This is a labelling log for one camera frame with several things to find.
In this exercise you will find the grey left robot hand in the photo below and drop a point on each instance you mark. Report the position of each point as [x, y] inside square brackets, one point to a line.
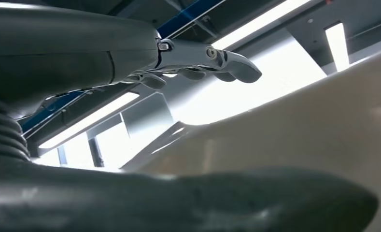
[65, 48]

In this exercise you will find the long ceiling light strip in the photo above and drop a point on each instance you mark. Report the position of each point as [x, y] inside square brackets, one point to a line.
[260, 22]
[88, 120]

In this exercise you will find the rectangular ceiling light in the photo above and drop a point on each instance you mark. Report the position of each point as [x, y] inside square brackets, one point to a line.
[336, 48]

